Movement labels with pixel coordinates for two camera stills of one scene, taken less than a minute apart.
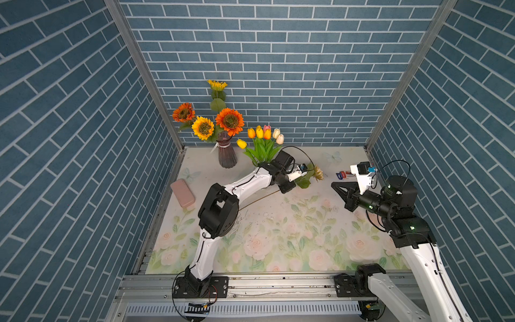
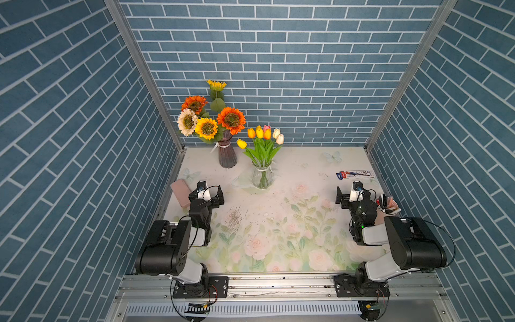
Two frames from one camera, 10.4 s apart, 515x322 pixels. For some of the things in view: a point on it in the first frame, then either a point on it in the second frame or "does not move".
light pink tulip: x=280 y=139 does not move
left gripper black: x=290 y=185 to x=214 y=203
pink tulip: x=267 y=130 does not move
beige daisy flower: x=304 y=181 to x=186 y=121
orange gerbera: x=185 y=115 to x=195 y=103
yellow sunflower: x=202 y=127 does not move
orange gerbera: x=231 y=120 does not move
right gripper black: x=349 y=197 to x=345 y=199
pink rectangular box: x=182 y=192 does not move
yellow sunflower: x=218 y=103 does not move
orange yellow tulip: x=259 y=135 does not move
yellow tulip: x=252 y=154 does not move
